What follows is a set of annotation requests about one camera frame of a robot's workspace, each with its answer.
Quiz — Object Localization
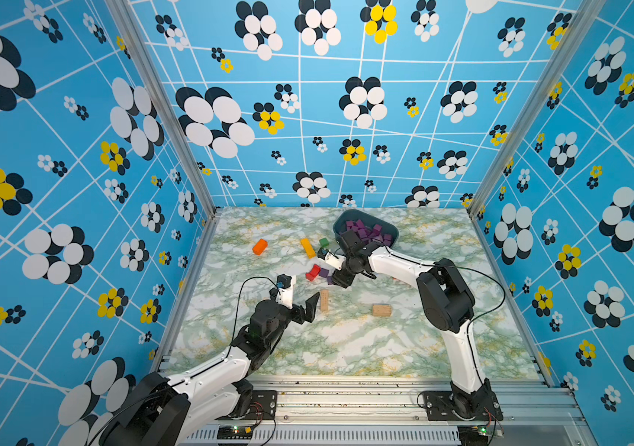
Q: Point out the yellow long brick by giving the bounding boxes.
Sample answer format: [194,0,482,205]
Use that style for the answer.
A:
[300,238,316,258]

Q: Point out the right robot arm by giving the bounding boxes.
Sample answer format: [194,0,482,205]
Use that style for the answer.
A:
[318,232,493,419]

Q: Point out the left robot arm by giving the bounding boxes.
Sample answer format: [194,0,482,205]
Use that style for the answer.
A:
[88,293,320,445]

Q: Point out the dark teal storage bin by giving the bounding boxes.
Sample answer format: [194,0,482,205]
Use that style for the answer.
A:
[333,208,400,246]

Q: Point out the natural wood slanted brick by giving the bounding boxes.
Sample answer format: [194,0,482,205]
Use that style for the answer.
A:
[320,289,329,312]

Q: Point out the red arch brick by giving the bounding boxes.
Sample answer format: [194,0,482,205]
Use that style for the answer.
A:
[306,265,322,282]

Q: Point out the natural wood large brick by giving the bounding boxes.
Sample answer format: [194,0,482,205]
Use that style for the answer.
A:
[372,304,393,318]

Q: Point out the orange brick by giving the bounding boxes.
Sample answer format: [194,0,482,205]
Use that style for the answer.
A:
[253,239,268,256]

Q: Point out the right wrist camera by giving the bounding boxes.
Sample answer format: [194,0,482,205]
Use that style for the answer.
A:
[317,248,346,271]

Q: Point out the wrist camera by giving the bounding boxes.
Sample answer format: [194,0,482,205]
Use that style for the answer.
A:
[317,248,346,271]
[275,274,296,310]

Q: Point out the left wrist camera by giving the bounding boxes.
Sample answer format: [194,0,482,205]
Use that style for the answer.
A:
[275,274,296,310]

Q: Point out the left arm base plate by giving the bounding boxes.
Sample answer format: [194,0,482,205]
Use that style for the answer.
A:
[210,390,278,421]

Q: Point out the aluminium front rail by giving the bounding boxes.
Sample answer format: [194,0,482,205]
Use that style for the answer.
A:
[177,375,596,445]

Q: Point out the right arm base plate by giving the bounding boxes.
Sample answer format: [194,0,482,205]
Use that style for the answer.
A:
[416,390,504,424]

